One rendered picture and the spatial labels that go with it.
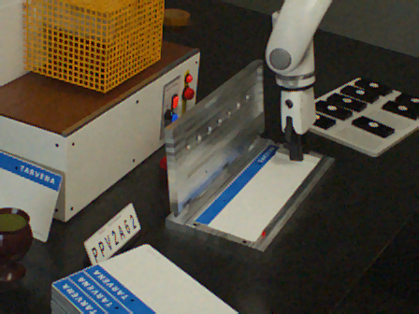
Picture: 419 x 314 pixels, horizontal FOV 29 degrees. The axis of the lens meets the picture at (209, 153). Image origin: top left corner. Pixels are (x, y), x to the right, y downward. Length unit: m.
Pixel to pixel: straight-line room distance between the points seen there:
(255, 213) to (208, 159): 0.15
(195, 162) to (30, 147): 0.32
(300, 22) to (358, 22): 2.40
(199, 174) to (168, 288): 0.41
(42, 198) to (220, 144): 0.41
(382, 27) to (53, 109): 2.61
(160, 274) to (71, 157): 0.34
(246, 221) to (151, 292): 0.40
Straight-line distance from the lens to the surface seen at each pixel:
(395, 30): 3.97
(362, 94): 2.26
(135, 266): 1.31
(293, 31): 1.63
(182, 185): 1.56
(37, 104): 1.60
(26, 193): 1.55
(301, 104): 1.75
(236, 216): 1.61
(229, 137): 1.75
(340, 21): 4.06
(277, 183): 1.74
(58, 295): 1.27
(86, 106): 1.60
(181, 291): 1.26
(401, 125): 2.15
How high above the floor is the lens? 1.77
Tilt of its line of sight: 28 degrees down
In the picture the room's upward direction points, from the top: 6 degrees clockwise
